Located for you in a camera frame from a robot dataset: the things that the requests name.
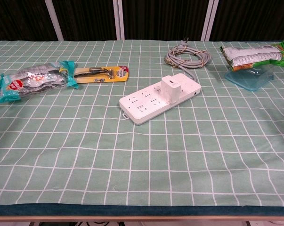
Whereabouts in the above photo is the white power strip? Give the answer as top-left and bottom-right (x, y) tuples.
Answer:
(119, 73), (202, 126)

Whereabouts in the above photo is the white cube USB charger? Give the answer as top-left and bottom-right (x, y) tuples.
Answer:
(161, 75), (180, 104)

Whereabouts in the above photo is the yellow razor blister pack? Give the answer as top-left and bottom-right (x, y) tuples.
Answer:
(73, 65), (130, 84)

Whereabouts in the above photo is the green white grid tablecloth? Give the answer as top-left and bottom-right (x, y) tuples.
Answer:
(0, 39), (284, 208)

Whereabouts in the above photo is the dark ribbed screen panel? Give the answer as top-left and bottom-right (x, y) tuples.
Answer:
(0, 0), (58, 41)
(122, 0), (211, 40)
(54, 0), (121, 40)
(210, 0), (284, 43)

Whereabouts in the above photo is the dark teal under cloth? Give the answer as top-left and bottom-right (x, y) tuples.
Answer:
(0, 203), (284, 217)

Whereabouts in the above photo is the clear blue plastic tray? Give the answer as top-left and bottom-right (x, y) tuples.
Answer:
(224, 65), (274, 91)

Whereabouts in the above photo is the teal silver snack bag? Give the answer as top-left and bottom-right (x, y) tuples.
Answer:
(0, 60), (80, 104)

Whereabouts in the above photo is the green white snack bag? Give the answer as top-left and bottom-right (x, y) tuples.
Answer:
(219, 40), (284, 72)

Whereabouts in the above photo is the grey cable with plug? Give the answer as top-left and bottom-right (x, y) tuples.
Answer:
(164, 38), (213, 82)

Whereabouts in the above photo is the white screen frame post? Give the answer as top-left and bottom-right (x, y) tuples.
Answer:
(44, 0), (64, 41)
(115, 0), (125, 40)
(200, 0), (217, 41)

